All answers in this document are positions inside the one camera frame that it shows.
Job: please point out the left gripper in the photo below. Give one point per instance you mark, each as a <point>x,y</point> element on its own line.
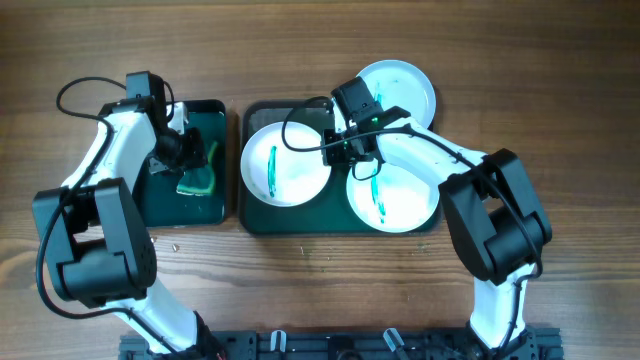
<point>189,153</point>

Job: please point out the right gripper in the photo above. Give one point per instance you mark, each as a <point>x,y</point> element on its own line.
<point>335,150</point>

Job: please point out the green yellow scrub sponge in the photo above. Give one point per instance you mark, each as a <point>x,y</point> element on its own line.
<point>200,181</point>

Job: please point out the white plate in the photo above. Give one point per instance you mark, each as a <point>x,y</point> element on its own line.
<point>390,199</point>
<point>396,83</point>
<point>278,170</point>

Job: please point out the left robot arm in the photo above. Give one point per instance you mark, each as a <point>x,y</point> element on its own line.
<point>95,255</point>

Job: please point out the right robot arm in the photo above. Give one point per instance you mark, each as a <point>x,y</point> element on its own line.
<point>495,219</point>

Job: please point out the black water basin tray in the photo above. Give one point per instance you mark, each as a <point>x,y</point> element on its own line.
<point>157,196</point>

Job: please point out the dark green serving tray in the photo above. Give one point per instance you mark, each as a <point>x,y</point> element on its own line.
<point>327,214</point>

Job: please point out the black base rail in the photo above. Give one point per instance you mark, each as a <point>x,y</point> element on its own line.
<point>444,343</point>

